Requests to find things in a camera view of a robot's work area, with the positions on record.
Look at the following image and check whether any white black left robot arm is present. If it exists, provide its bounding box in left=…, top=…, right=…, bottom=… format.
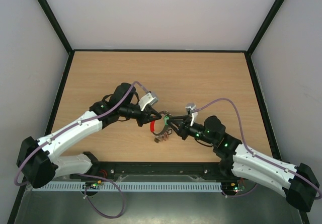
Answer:
left=14, top=82, right=162, bottom=188

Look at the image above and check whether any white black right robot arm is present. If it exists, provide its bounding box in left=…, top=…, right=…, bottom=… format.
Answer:
left=167, top=116, right=321, bottom=212

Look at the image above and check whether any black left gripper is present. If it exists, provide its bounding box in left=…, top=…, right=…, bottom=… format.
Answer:
left=119, top=104, right=162, bottom=128

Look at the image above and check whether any green key tag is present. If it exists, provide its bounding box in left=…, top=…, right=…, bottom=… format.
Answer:
left=164, top=116, right=169, bottom=125

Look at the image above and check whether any white slotted cable duct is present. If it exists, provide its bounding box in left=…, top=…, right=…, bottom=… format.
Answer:
left=34, top=181, right=221, bottom=192

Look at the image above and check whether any metal keyring with red handle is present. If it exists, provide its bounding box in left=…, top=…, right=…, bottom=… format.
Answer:
left=149, top=110, right=173, bottom=143

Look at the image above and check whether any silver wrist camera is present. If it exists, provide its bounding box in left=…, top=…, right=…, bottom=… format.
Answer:
left=185, top=103, right=197, bottom=114
left=146, top=92, right=158, bottom=106

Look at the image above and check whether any black enclosure frame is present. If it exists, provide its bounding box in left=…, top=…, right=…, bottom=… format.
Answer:
left=6, top=0, right=310, bottom=224

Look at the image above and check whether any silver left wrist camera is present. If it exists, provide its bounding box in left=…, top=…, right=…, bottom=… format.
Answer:
left=146, top=92, right=158, bottom=106

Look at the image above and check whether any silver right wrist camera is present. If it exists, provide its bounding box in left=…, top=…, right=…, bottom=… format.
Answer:
left=185, top=103, right=197, bottom=114

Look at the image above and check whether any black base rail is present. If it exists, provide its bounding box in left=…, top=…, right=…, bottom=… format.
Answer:
left=70, top=151, right=249, bottom=181

